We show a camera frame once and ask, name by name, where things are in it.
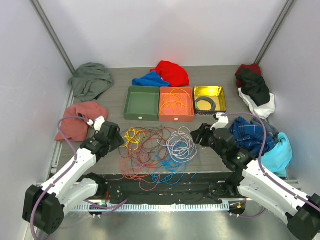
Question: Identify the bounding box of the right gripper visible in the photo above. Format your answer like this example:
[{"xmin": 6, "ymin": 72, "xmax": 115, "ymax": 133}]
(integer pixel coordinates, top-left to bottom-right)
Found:
[{"xmin": 190, "ymin": 123, "xmax": 226, "ymax": 159}]

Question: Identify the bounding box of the yellow cable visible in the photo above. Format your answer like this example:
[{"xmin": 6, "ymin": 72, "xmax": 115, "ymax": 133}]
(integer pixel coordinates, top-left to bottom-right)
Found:
[{"xmin": 118, "ymin": 127, "xmax": 148, "ymax": 152}]

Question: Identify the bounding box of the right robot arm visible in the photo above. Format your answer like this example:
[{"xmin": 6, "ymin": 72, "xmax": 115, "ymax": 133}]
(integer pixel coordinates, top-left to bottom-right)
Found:
[{"xmin": 190, "ymin": 123, "xmax": 320, "ymax": 240}]

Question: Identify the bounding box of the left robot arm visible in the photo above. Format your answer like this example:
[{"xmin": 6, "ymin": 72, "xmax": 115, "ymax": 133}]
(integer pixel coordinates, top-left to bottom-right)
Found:
[{"xmin": 22, "ymin": 117, "xmax": 124, "ymax": 239}]

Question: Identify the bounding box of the salmon drawer box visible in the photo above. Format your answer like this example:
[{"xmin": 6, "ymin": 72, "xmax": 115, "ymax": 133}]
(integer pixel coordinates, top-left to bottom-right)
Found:
[{"xmin": 158, "ymin": 87, "xmax": 195, "ymax": 123}]

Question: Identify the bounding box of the dusty pink cloth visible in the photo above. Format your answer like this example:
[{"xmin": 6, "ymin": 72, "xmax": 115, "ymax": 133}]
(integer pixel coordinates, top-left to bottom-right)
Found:
[{"xmin": 60, "ymin": 101, "xmax": 109, "ymax": 142}]

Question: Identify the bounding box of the green drawer box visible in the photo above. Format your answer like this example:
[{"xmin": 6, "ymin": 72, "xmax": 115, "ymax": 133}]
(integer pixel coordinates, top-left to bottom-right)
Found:
[{"xmin": 123, "ymin": 86, "xmax": 160, "ymax": 122}]

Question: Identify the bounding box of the blue plaid cloth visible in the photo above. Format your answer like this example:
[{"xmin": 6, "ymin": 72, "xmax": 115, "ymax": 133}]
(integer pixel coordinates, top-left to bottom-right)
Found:
[{"xmin": 229, "ymin": 116, "xmax": 278, "ymax": 158}]

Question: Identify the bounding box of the white cloth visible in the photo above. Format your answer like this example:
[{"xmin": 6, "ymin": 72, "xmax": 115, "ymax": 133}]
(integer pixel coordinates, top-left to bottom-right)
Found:
[{"xmin": 238, "ymin": 88, "xmax": 276, "ymax": 120}]

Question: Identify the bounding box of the grey denim cloth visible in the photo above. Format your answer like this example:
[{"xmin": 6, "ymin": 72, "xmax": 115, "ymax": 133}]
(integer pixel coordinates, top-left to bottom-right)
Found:
[{"xmin": 250, "ymin": 117, "xmax": 279, "ymax": 138}]

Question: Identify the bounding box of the black cloth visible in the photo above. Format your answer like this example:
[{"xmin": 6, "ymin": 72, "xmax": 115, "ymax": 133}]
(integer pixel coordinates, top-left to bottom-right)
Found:
[{"xmin": 236, "ymin": 68, "xmax": 271, "ymax": 107}]

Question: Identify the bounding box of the cyan cloth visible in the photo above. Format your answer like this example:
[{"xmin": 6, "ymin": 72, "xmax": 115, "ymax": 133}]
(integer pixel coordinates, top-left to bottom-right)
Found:
[{"xmin": 261, "ymin": 132, "xmax": 293, "ymax": 178}]

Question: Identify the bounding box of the dark red cloth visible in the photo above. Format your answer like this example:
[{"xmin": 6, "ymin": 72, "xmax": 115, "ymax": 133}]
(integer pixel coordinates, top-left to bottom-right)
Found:
[{"xmin": 235, "ymin": 63, "xmax": 262, "ymax": 76}]

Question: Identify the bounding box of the white cable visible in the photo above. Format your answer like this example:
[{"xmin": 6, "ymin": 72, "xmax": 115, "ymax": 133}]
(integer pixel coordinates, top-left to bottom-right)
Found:
[{"xmin": 156, "ymin": 126, "xmax": 207, "ymax": 162}]

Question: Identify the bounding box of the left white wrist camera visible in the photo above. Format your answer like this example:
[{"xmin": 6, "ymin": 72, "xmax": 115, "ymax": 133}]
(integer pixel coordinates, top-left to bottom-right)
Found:
[{"xmin": 87, "ymin": 116, "xmax": 105, "ymax": 131}]

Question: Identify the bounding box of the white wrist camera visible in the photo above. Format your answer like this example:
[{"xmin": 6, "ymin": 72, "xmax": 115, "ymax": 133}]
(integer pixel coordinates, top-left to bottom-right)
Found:
[
  {"xmin": 210, "ymin": 112, "xmax": 229, "ymax": 131},
  {"xmin": 87, "ymin": 116, "xmax": 105, "ymax": 131}
]

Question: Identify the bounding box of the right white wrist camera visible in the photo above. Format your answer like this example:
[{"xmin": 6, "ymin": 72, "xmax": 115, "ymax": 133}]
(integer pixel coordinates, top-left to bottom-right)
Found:
[{"xmin": 210, "ymin": 112, "xmax": 229, "ymax": 131}]

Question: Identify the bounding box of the pink cable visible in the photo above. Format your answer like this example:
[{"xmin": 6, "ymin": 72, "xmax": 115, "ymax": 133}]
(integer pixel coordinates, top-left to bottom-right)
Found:
[{"xmin": 119, "ymin": 149, "xmax": 161, "ymax": 192}]

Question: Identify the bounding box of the grey coiled cable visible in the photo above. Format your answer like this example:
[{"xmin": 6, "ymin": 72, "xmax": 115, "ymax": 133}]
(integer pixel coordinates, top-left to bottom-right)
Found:
[{"xmin": 194, "ymin": 96, "xmax": 217, "ymax": 111}]

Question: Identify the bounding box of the orange cable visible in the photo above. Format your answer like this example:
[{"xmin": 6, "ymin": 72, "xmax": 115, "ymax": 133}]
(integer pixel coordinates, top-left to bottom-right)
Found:
[{"xmin": 118, "ymin": 147, "xmax": 156, "ymax": 181}]

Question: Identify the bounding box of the blue cable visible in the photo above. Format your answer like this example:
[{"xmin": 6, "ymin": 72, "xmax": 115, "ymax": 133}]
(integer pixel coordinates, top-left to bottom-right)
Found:
[{"xmin": 149, "ymin": 147, "xmax": 202, "ymax": 186}]

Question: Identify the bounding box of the brown cable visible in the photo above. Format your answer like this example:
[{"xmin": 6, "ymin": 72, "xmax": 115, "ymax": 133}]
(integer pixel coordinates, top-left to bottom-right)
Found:
[{"xmin": 126, "ymin": 126, "xmax": 171, "ymax": 161}]

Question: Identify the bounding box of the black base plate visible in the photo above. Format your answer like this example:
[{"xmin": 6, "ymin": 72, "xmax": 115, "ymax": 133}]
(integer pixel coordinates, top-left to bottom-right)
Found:
[{"xmin": 80, "ymin": 172, "xmax": 242, "ymax": 205}]

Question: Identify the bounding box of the slotted cable duct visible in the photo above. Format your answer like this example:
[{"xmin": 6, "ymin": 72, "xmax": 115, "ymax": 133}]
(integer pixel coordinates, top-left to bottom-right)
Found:
[{"xmin": 71, "ymin": 201, "xmax": 230, "ymax": 214}]

